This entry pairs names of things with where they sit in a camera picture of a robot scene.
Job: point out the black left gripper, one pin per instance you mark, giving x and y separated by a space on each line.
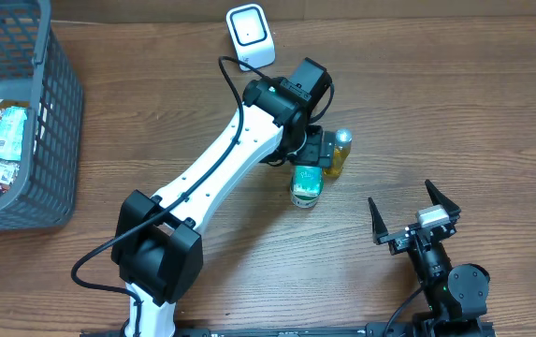
316 154

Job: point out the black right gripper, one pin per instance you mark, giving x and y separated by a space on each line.
413 237

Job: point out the yellow liquid bottle grey cap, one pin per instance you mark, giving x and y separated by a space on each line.
343 145

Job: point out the green lid white jar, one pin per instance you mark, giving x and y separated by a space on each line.
302 202

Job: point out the Kleenex tissue pack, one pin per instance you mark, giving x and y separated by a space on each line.
307 182

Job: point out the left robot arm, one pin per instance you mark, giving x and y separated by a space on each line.
158 245

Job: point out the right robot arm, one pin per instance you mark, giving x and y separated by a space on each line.
450 300

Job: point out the white barcode scanner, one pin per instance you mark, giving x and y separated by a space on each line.
251 36

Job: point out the white barcode label packet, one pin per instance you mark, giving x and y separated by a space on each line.
8 172

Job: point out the teal snack packet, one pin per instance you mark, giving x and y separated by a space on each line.
11 133

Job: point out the grey plastic mesh basket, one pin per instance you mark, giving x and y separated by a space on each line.
34 69

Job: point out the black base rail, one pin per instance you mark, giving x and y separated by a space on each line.
295 332

